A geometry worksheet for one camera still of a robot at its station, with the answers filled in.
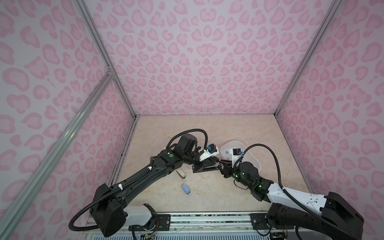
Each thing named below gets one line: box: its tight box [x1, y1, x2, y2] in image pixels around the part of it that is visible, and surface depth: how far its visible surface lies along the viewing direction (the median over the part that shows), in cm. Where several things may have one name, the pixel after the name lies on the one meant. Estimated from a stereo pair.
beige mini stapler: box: [176, 168, 186, 179], surface depth 89 cm
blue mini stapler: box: [181, 183, 191, 195], surface depth 84 cm
